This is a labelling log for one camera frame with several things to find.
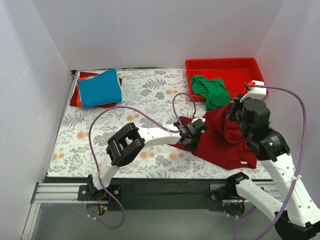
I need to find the dark red t-shirt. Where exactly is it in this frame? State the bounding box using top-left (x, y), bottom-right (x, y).
top-left (69, 71), bottom-right (122, 109)
top-left (173, 104), bottom-right (257, 170)

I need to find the aluminium frame rail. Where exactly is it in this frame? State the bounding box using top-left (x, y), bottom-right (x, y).
top-left (31, 181), bottom-right (278, 205)

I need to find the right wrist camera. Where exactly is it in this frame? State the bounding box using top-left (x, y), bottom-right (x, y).
top-left (241, 80), bottom-right (267, 101)

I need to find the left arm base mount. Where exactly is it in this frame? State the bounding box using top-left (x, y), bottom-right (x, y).
top-left (77, 184), bottom-right (122, 201)

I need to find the dark red folded t-shirt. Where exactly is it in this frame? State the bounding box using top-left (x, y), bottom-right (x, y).
top-left (69, 71), bottom-right (122, 109)

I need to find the green t-shirt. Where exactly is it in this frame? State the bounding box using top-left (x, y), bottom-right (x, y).
top-left (190, 74), bottom-right (231, 111)

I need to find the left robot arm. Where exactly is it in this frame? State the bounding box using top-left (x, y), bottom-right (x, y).
top-left (87, 117), bottom-right (208, 200)

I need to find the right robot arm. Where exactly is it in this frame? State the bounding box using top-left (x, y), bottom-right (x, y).
top-left (226, 94), bottom-right (320, 240)

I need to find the red plastic bin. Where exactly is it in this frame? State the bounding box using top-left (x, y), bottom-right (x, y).
top-left (185, 57), bottom-right (264, 102)

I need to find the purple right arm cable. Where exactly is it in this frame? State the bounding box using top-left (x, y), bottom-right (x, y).
top-left (231, 84), bottom-right (308, 240)

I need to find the blue folded t-shirt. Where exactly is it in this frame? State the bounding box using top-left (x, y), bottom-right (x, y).
top-left (77, 68), bottom-right (122, 109)

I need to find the orange folded t-shirt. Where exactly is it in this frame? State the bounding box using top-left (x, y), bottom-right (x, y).
top-left (75, 85), bottom-right (83, 107)

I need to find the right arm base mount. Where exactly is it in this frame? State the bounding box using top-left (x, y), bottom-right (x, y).
top-left (208, 184), bottom-right (239, 200)

